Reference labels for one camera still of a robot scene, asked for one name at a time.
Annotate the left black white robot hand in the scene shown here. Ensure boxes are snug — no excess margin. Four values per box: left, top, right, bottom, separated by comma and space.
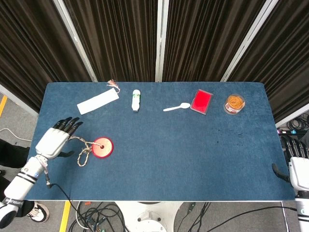
35, 117, 84, 160

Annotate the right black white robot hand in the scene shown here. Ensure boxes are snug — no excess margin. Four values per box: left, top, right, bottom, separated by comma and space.
272, 136, 309, 192

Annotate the beige twisted rope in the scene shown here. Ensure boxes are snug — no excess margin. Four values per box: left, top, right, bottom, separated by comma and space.
68, 135, 103, 167

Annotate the red round bead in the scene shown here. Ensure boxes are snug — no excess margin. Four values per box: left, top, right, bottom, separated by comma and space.
92, 137, 114, 159

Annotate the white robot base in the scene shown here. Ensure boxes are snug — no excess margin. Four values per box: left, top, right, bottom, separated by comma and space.
115, 201, 184, 232

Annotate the black garment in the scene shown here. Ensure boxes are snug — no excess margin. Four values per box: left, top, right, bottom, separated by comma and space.
0, 138, 31, 169

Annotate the white bookmark with tassel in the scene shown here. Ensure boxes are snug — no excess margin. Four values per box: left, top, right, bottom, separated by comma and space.
76, 79, 121, 116

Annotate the yellow floor tape strip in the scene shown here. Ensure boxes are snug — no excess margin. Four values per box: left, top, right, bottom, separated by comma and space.
0, 95, 9, 116
58, 201, 72, 232

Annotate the black trouser leg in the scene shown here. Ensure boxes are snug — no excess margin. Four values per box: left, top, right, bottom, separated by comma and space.
16, 200, 35, 218

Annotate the black and white sneaker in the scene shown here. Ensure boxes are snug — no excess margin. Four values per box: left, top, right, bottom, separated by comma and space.
26, 202, 50, 223

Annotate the jar of rubber bands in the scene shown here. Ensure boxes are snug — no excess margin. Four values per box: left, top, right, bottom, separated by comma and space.
224, 93, 247, 116

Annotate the small white bottle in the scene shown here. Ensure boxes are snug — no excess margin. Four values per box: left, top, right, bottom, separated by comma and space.
131, 89, 142, 113

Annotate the dark brown curtain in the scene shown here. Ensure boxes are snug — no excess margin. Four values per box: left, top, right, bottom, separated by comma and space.
0, 0, 94, 114
226, 0, 309, 124
162, 0, 269, 83
63, 0, 159, 83

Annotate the blue felt table mat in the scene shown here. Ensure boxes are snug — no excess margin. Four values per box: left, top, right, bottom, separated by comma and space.
21, 82, 295, 202

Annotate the red ink pad box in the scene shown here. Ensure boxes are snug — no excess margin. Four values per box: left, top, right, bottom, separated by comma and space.
190, 89, 214, 116

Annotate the white plastic spoon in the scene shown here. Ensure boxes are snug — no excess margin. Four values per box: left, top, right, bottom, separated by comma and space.
163, 102, 191, 113

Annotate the black arm cable with plug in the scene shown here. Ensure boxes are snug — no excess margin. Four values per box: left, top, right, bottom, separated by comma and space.
44, 166, 82, 223

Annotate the long black floor cable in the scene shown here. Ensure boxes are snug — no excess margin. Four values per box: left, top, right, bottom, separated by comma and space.
187, 204, 296, 232

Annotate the black floor cable bundle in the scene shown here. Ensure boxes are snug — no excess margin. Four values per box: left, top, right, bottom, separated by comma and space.
70, 202, 130, 232

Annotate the white metal frame post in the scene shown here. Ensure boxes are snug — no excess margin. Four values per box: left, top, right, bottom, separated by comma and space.
155, 0, 169, 82
220, 0, 281, 83
52, 0, 98, 83

